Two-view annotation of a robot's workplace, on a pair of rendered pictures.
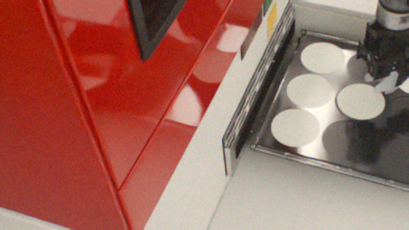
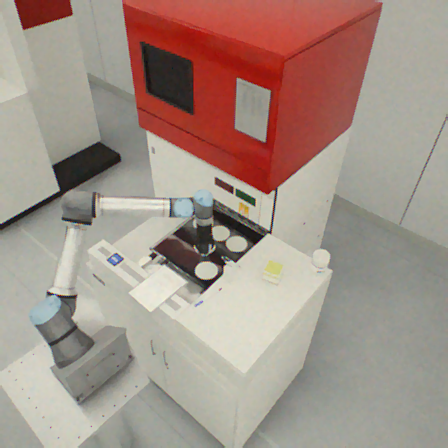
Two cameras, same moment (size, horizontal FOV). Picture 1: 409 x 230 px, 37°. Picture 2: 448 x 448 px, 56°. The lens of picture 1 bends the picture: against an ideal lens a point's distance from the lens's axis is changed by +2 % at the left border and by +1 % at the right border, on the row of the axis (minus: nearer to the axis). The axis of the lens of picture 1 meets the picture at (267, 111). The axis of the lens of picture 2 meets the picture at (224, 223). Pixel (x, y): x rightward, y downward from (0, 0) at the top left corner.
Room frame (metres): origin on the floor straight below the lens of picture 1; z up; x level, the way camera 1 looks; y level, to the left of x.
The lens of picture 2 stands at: (1.39, -1.44, 2.38)
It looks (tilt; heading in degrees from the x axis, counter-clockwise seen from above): 45 degrees down; 110
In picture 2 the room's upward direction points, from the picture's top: 2 degrees clockwise
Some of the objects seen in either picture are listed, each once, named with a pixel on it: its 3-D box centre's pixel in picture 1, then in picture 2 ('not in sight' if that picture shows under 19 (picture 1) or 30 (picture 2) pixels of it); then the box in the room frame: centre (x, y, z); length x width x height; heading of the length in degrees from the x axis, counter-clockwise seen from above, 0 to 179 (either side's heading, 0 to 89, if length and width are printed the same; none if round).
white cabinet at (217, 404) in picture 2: not in sight; (203, 325); (0.89, -0.32, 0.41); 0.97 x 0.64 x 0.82; 161
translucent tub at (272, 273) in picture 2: not in sight; (273, 272); (1.21, -0.31, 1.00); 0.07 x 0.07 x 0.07; 86
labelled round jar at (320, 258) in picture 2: not in sight; (319, 262); (1.38, -0.20, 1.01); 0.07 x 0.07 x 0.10
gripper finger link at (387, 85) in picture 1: (385, 85); not in sight; (0.85, -0.25, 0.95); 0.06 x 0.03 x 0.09; 114
